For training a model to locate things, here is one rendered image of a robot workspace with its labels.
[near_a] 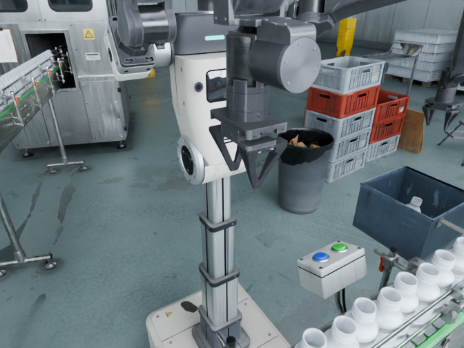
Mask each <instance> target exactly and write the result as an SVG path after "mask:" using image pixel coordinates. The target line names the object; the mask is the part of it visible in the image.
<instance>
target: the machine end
mask: <svg viewBox="0 0 464 348"><path fill-rule="evenodd" d="M114 15H117V6H116V2H115V0H0V28H10V29H11V33H12V37H13V40H14V44H15V47H16V50H17V54H18V57H19V61H20V62H13V63H0V77H1V76H2V75H4V74H6V73H8V72H10V70H12V69H14V68H16V67H18V66H20V65H21V64H23V63H25V62H27V61H30V59H33V57H36V56H37V55H40V54H41V53H43V52H45V51H47V50H51V51H54V50H52V49H55V46H56V47H57V48H59V46H62V45H65V46H63V47H62V49H64V48H65V47H67V49H65V50H63V51H65V52H64V54H66V51H68V53H69V57H70V62H71V66H72V72H73V74H72V75H71V76H70V77H69V78H68V79H67V80H66V81H65V83H64V84H63V85H62V86H61V87H60V88H59V89H58V90H57V92H56V95H55V96H54V97H52V102H53V105H54V108H55V113H56V116H57V121H58V124H59V129H60V132H61V136H62V139H63V143H64V145H72V144H87V143H97V142H113V141H119V145H117V146H116V147H117V149H123V148H126V145H125V144H122V140H126V137H127V134H128V123H129V116H130V108H131V101H130V98H131V95H129V91H128V82H127V80H125V81H117V80H116V79H115V77H114V74H113V70H112V67H111V64H110V59H109V57H108V53H107V49H106V45H105V42H104V35H105V31H106V28H107V25H108V21H109V18H110V16H114ZM12 142H13V144H14V146H15V147H16V149H23V150H25V152H26V153H24V154H23V155H22V157H32V156H33V155H34V153H29V152H28V149H29V148H41V147H49V146H58V145H59V143H58V141H57V136H56V132H55V128H54V125H53V122H52V117H51V114H50V109H49V107H48V102H46V103H45V104H44V106H43V107H42V109H40V110H39V111H38V113H37V114H36V115H35V116H34V117H33V118H32V119H31V120H30V121H29V122H28V123H27V124H26V125H25V127H24V128H23V129H22V130H21V131H20V132H19V133H18V135H17V136H16V137H15V138H14V139H13V140H12Z"/></svg>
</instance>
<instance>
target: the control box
mask: <svg viewBox="0 0 464 348"><path fill-rule="evenodd" d="M337 243H342V244H344V245H345V246H346V249H344V250H342V251H336V250H333V245H334V244H337ZM319 252H323V253H326V254H327V258H326V259H324V260H316V259H314V254H315V253H319ZM297 263H298V271H299V276H300V285H301V287H304V288H305V289H307V290H309V291H311V292H312V293H314V294H316V295H318V296H320V297H321V298H324V299H326V298H328V297H329V296H332V295H333V294H334V302H335V304H336V308H337V310H338V315H339V316H340V315H342V314H343V313H345V312H346V311H347V310H346V304H345V287H347V286H349V285H350V284H352V283H354V282H355V281H357V280H359V279H361V278H363V277H364V276H366V275H367V268H366V262H365V250H364V249H363V248H362V247H359V246H356V245H352V244H349V243H346V242H343V241H340V240H337V241H335V242H333V243H331V244H329V245H327V246H325V247H323V248H321V249H318V250H317V251H314V252H313V253H310V254H309V255H306V256H304V257H302V258H300V259H298V260H297ZM340 290H342V304H341V301H340ZM342 306H343V307H342Z"/></svg>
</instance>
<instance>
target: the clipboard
mask: <svg viewBox="0 0 464 348"><path fill-rule="evenodd" d="M13 62H20V61H19V57H18V54H17V50H16V47H15V43H14V40H13V37H12V33H11V29H10V28H0V63H13Z"/></svg>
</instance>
